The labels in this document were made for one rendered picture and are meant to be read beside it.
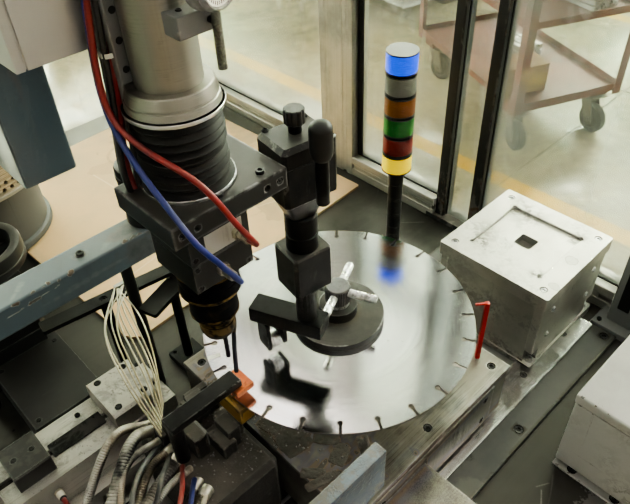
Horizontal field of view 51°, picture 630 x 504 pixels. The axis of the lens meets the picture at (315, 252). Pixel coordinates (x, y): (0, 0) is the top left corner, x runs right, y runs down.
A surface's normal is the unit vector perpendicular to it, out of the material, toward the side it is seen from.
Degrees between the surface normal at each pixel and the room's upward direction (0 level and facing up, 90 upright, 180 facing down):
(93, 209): 0
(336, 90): 90
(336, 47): 90
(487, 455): 0
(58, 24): 90
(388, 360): 0
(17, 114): 90
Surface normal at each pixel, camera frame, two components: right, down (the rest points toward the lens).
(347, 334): -0.02, -0.69
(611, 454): -0.72, 0.48
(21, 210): 0.93, 0.21
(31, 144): 0.69, 0.46
